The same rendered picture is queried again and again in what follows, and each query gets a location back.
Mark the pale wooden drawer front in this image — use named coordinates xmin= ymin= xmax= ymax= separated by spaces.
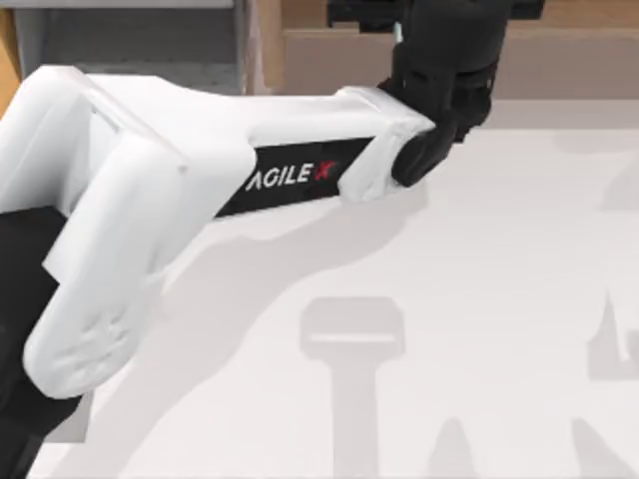
xmin=283 ymin=27 xmax=639 ymax=102

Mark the grey cabinet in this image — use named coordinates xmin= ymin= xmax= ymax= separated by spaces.
xmin=13 ymin=0 xmax=251 ymax=97

